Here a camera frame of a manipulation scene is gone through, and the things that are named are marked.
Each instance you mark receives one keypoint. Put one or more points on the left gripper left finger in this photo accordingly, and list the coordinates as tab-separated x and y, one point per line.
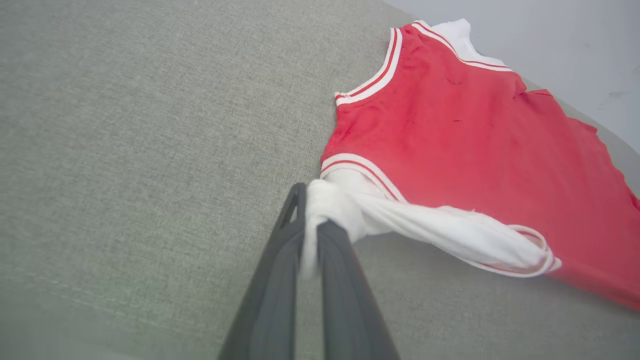
272	295

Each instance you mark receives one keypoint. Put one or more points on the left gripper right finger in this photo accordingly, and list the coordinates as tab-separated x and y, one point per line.
350	300

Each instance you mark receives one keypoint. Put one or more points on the red and white sleeveless garment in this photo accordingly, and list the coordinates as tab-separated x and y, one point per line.
475	150

